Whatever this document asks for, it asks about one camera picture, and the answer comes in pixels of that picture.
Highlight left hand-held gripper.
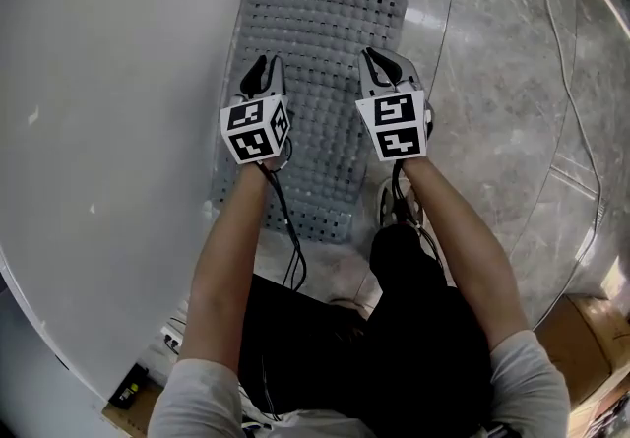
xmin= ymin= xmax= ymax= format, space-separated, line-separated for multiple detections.
xmin=220 ymin=54 xmax=295 ymax=166

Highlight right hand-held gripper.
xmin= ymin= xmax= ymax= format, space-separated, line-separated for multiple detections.
xmin=354 ymin=47 xmax=435 ymax=163

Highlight grey perforated bath mat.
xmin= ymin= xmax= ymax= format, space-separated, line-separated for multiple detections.
xmin=211 ymin=0 xmax=410 ymax=244

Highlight person's left forearm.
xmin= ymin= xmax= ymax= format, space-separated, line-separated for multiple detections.
xmin=176 ymin=159 xmax=272 ymax=368

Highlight person's right forearm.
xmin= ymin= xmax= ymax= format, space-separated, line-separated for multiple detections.
xmin=401 ymin=155 xmax=531 ymax=351

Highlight person's right sneaker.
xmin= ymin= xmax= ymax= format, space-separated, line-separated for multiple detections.
xmin=377 ymin=177 xmax=424 ymax=230

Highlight person's sneaker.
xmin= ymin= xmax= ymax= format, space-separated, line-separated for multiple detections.
xmin=377 ymin=177 xmax=424 ymax=230
xmin=328 ymin=296 xmax=370 ymax=322

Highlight white bathtub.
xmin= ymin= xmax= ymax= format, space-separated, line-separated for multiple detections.
xmin=0 ymin=0 xmax=267 ymax=403

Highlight person's left sneaker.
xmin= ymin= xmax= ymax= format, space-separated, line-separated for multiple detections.
xmin=328 ymin=296 xmax=370 ymax=322

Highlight person's black trousers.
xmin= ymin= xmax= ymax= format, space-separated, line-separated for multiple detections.
xmin=238 ymin=223 xmax=493 ymax=427

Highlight white power strip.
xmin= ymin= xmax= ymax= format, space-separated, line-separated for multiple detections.
xmin=161 ymin=327 xmax=184 ymax=353

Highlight brown cardboard box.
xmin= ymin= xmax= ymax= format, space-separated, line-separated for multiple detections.
xmin=534 ymin=295 xmax=630 ymax=407
xmin=100 ymin=381 xmax=166 ymax=438

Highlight black battery pack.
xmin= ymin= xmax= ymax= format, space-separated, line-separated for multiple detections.
xmin=108 ymin=364 xmax=149 ymax=410

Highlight person's grey sweatshirt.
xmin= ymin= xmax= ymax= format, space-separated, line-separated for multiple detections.
xmin=147 ymin=327 xmax=572 ymax=438

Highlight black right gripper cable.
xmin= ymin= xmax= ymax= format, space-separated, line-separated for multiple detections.
xmin=391 ymin=159 xmax=449 ymax=280

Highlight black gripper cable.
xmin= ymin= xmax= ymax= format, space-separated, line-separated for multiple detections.
xmin=391 ymin=159 xmax=449 ymax=280
xmin=255 ymin=160 xmax=309 ymax=292

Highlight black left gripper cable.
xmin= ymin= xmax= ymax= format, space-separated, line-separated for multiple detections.
xmin=255 ymin=160 xmax=309 ymax=292

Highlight white cable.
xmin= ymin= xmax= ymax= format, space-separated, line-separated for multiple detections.
xmin=540 ymin=0 xmax=606 ymax=280

